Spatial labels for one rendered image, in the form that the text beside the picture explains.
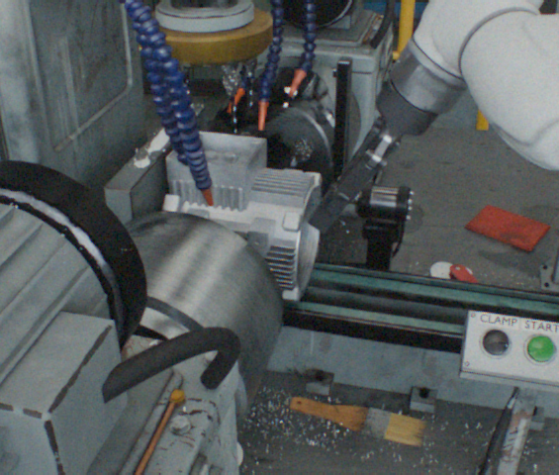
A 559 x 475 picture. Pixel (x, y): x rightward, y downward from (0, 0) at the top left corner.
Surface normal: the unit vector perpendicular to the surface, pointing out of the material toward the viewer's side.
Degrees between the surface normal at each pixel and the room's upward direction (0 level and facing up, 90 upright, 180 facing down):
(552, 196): 0
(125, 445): 0
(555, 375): 36
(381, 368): 90
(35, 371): 0
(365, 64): 90
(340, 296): 90
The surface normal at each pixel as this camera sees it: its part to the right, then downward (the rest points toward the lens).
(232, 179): -0.27, 0.51
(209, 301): 0.56, -0.62
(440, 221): 0.00, -0.85
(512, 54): -0.61, -0.43
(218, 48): 0.23, 0.51
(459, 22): -0.87, -0.14
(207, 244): 0.34, -0.75
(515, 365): -0.15, -0.39
